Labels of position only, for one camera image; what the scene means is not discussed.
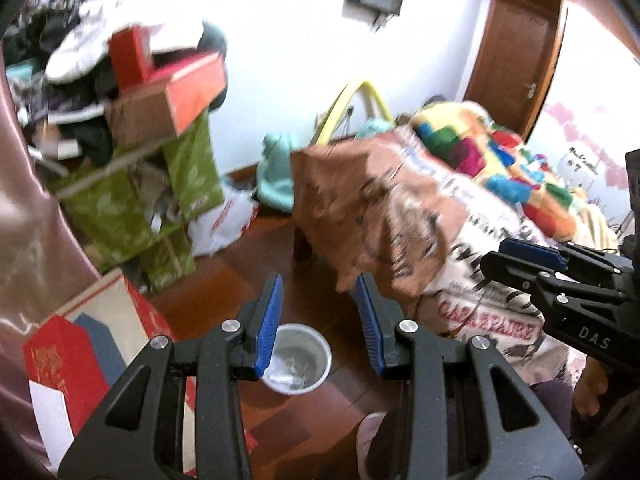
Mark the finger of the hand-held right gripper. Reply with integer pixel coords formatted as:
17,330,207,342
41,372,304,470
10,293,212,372
499,237,573,273
479,251,568,308

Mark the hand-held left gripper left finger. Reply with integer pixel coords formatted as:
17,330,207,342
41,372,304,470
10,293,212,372
57,274,284,480

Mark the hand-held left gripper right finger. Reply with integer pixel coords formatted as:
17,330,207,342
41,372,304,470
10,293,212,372
350,273,586,480

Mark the white round waste bin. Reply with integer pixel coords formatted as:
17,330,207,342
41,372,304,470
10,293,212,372
261,323,333,395

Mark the person's right hand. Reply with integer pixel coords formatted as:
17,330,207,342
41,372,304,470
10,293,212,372
572,357,608,413

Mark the bed with printed sheet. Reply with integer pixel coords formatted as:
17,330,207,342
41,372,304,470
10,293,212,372
290,127,576,386

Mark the colourful patchwork blanket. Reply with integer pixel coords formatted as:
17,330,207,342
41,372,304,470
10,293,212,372
409,101,621,241

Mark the person's foot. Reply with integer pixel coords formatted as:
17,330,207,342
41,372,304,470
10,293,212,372
355,411,397,480

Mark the white plastic bag red print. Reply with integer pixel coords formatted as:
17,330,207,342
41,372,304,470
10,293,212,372
187,184,261,257

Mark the white wardrobe with pink stickers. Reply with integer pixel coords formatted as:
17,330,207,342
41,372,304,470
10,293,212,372
525,5,640,226

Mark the teal plush toy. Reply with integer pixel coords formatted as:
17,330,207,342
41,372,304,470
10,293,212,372
254,131,302,213

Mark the tall green patterned box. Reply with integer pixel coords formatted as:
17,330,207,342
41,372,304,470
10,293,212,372
164,114,226,222

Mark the wide green patterned box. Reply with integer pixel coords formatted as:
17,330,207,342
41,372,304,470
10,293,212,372
55,157,197,292

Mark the brown wooden door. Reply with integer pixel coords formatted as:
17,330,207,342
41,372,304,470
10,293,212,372
462,0,567,142

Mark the teal cloth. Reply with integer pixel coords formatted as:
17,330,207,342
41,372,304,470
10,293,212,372
354,119,395,142

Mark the red and beige cardboard box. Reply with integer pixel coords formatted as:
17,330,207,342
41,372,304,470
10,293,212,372
22,266,261,478

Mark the yellow foam hoop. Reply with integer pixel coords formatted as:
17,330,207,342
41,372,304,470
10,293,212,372
319,79,395,147

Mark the orange shoe box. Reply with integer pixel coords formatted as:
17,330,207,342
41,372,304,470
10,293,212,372
149,51,229,135

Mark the shiny pink curtain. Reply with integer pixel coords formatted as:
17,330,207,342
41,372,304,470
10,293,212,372
0,47,113,480

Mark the pile of dark clothes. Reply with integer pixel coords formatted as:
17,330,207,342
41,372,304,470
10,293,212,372
2,0,123,167

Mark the dark grey-green cloth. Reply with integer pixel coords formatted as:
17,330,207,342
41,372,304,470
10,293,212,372
199,20,229,56

